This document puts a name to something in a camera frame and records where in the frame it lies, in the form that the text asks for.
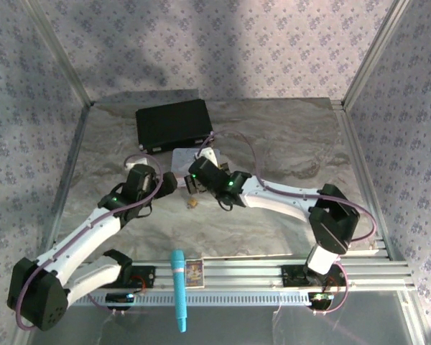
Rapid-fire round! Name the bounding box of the pale patterned flat box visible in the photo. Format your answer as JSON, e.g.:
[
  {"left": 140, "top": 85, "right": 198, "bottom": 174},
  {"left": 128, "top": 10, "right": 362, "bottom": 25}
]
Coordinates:
[{"left": 172, "top": 147, "right": 223, "bottom": 188}]

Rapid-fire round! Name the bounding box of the black flat case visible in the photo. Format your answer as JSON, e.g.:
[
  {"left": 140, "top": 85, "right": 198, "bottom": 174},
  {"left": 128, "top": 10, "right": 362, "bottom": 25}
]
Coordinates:
[{"left": 135, "top": 99, "right": 215, "bottom": 155}]

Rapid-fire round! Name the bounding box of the small picture card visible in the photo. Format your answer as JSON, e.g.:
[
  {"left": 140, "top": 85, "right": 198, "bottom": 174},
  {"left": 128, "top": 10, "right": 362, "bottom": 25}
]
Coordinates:
[{"left": 185, "top": 259, "right": 205, "bottom": 289}]

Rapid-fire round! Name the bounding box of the blue marker pen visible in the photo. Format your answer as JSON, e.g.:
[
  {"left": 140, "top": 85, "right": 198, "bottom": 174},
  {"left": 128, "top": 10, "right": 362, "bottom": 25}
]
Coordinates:
[{"left": 169, "top": 249, "right": 189, "bottom": 334}]

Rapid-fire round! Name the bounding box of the left control board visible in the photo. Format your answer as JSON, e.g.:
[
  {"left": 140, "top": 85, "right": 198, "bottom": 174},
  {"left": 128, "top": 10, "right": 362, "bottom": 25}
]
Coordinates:
[{"left": 105, "top": 292, "right": 136, "bottom": 312}]

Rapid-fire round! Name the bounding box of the control board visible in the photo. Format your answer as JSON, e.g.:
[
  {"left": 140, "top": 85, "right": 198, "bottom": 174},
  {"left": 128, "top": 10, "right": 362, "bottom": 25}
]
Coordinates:
[
  {"left": 307, "top": 291, "right": 335, "bottom": 311},
  {"left": 105, "top": 292, "right": 136, "bottom": 312}
]

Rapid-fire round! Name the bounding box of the right control board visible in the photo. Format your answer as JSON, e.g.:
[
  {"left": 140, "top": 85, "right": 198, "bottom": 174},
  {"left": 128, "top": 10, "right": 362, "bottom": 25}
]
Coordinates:
[{"left": 307, "top": 291, "right": 335, "bottom": 311}]

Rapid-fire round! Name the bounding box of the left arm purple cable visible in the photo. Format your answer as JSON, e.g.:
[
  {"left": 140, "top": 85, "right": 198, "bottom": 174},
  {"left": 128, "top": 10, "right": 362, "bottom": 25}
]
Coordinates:
[{"left": 14, "top": 153, "right": 164, "bottom": 331}]

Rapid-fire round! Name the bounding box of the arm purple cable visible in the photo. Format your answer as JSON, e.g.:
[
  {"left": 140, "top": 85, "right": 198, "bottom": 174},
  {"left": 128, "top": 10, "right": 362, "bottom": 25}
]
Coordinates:
[
  {"left": 14, "top": 153, "right": 164, "bottom": 331},
  {"left": 198, "top": 129, "right": 378, "bottom": 249}
]

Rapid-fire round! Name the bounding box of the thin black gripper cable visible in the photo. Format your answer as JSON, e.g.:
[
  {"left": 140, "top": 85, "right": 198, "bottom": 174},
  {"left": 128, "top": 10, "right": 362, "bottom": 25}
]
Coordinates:
[{"left": 216, "top": 196, "right": 235, "bottom": 213}]

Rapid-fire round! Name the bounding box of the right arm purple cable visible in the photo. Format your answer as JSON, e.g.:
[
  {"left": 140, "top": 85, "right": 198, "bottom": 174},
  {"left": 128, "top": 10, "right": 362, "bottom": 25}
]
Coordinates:
[{"left": 198, "top": 129, "right": 378, "bottom": 249}]

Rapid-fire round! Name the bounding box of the aluminium floor rail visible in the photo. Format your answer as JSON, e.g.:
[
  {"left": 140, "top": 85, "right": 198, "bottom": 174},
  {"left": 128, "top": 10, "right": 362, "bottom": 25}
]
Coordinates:
[
  {"left": 41, "top": 103, "right": 93, "bottom": 254},
  {"left": 330, "top": 101, "right": 399, "bottom": 260}
]

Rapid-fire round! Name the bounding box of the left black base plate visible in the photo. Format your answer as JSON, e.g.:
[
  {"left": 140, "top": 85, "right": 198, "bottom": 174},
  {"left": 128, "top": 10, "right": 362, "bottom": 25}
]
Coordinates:
[{"left": 117, "top": 263, "right": 157, "bottom": 290}]

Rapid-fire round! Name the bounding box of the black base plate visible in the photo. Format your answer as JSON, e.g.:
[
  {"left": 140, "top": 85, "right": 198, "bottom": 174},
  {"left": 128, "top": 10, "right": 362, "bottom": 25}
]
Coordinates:
[
  {"left": 281, "top": 264, "right": 346, "bottom": 289},
  {"left": 117, "top": 263, "right": 157, "bottom": 290}
]

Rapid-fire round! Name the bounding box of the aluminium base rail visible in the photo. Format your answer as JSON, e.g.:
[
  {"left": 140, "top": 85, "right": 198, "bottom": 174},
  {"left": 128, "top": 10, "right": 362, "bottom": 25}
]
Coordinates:
[{"left": 129, "top": 257, "right": 414, "bottom": 293}]

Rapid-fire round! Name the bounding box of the white slotted cable duct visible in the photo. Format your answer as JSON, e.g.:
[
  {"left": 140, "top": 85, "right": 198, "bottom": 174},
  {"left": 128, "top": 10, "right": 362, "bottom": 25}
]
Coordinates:
[{"left": 66, "top": 289, "right": 314, "bottom": 307}]

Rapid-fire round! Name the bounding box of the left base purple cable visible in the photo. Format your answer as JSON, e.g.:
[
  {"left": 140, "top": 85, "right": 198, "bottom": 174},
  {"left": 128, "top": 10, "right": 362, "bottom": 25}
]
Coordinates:
[{"left": 85, "top": 290, "right": 138, "bottom": 315}]

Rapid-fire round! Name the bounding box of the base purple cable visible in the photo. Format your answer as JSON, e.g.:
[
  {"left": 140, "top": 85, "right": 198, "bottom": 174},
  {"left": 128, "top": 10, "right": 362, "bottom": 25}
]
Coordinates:
[
  {"left": 312, "top": 264, "right": 351, "bottom": 315},
  {"left": 85, "top": 290, "right": 138, "bottom": 315}
]

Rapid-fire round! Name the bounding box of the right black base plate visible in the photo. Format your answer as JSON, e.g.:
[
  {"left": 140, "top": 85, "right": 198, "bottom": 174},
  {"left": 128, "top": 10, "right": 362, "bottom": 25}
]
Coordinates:
[{"left": 281, "top": 264, "right": 346, "bottom": 289}]

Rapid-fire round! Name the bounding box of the aluminium frame post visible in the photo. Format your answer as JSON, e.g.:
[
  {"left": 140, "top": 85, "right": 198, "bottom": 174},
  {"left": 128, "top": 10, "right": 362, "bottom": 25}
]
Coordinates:
[
  {"left": 342, "top": 0, "right": 407, "bottom": 109},
  {"left": 24, "top": 0, "right": 95, "bottom": 108}
]

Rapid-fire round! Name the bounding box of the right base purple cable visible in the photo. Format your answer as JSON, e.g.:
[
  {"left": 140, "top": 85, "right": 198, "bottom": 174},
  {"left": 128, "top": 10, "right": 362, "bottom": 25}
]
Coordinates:
[{"left": 312, "top": 264, "right": 351, "bottom": 315}]

